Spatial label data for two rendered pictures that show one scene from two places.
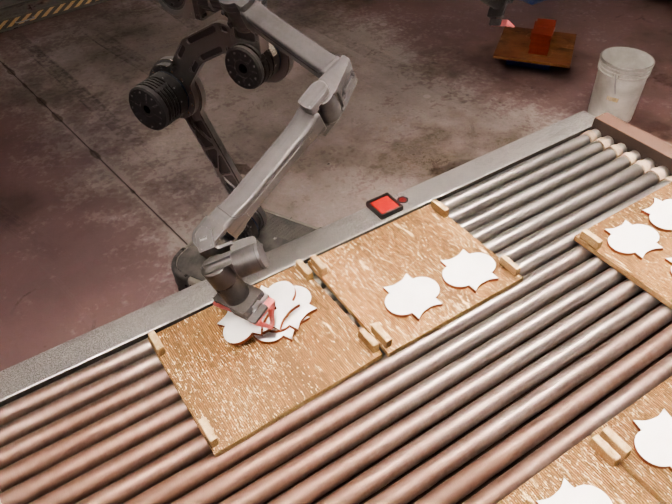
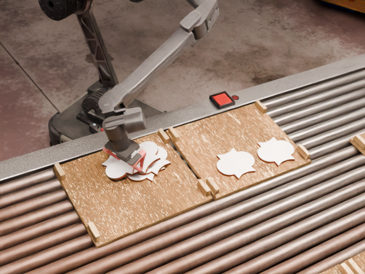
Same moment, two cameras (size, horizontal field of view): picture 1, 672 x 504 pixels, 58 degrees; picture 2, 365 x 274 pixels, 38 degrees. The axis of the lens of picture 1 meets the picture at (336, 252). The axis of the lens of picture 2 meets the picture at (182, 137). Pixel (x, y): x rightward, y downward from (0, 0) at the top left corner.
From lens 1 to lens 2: 43 cm
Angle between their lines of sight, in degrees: 3
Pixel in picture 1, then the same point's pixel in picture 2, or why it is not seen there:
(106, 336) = (23, 163)
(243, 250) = (132, 115)
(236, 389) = (112, 207)
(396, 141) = (228, 52)
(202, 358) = (90, 185)
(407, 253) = (234, 135)
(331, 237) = (182, 117)
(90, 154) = not seen: outside the picture
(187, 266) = (61, 126)
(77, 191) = not seen: outside the picture
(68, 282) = not seen: outside the picture
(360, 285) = (201, 151)
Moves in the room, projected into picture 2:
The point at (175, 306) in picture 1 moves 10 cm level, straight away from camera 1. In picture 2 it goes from (71, 149) to (65, 130)
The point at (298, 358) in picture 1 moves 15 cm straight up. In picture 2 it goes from (155, 193) to (158, 161)
